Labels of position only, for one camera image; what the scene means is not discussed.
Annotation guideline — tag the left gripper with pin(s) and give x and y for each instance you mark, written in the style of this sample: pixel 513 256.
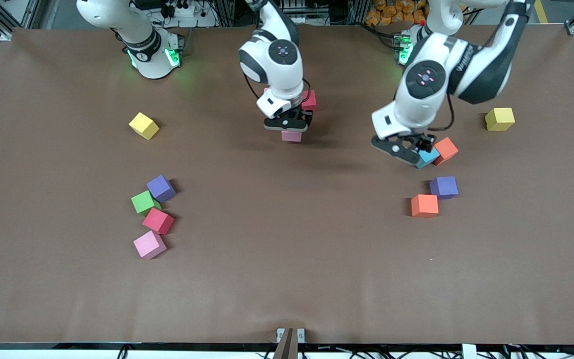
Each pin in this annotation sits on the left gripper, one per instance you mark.
pixel 426 142

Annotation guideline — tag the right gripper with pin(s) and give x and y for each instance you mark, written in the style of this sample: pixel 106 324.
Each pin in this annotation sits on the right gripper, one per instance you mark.
pixel 301 114

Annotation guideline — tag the red foam cube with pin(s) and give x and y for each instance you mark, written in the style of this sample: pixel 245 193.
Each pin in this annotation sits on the red foam cube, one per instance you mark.
pixel 311 99
pixel 158 221

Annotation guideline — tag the blue foam cube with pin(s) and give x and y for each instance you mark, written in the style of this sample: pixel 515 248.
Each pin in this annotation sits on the blue foam cube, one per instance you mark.
pixel 429 159

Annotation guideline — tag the purple foam cube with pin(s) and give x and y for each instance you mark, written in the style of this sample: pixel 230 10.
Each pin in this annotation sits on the purple foam cube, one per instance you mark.
pixel 161 188
pixel 444 187

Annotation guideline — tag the orange foam cube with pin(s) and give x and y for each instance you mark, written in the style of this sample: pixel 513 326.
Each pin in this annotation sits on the orange foam cube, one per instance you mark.
pixel 424 205
pixel 447 149

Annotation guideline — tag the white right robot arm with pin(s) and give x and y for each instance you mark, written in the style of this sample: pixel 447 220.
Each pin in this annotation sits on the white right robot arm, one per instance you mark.
pixel 287 75

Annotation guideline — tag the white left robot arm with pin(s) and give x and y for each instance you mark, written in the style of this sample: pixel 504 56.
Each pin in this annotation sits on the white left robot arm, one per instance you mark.
pixel 426 99

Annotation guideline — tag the yellow foam cube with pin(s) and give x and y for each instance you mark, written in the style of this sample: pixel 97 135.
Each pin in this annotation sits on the yellow foam cube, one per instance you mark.
pixel 500 119
pixel 143 125

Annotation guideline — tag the grey electronics rack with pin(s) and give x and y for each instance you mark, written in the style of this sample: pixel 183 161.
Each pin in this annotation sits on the grey electronics rack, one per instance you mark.
pixel 297 12

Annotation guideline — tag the orange lumpy bag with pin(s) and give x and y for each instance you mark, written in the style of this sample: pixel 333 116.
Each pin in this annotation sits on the orange lumpy bag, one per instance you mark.
pixel 386 12

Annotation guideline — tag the white power strip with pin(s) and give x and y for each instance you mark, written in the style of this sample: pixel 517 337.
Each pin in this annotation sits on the white power strip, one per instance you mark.
pixel 187 11

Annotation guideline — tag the large table cover sheet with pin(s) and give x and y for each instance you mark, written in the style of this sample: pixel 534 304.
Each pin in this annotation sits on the large table cover sheet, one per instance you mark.
pixel 287 279

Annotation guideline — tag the green foam cube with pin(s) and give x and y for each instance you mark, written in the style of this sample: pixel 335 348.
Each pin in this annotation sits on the green foam cube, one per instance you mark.
pixel 141 202

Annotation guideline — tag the white label tag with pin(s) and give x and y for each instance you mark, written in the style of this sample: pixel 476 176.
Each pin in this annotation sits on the white label tag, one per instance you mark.
pixel 469 351

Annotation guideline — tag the small white bracket plates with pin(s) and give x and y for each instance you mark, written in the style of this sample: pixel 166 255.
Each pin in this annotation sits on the small white bracket plates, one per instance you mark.
pixel 280 333

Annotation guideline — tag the brown camera mount post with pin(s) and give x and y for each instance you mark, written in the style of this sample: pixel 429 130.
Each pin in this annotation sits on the brown camera mount post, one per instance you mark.
pixel 286 348

